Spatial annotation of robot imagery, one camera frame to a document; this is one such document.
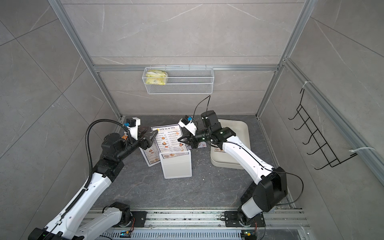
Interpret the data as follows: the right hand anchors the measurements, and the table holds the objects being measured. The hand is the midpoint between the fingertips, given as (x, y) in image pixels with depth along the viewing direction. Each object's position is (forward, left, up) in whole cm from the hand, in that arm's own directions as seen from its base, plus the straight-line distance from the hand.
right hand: (181, 139), depth 72 cm
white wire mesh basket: (+48, +4, +2) cm, 48 cm away
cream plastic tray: (+5, -23, -28) cm, 36 cm away
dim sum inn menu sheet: (-1, +7, +1) cm, 7 cm away
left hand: (+3, +13, +6) cm, 15 cm away
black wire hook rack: (-3, -63, +3) cm, 63 cm away
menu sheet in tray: (+10, -22, -26) cm, 36 cm away
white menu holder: (-6, +3, -15) cm, 17 cm away
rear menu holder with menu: (+3, +20, -19) cm, 27 cm away
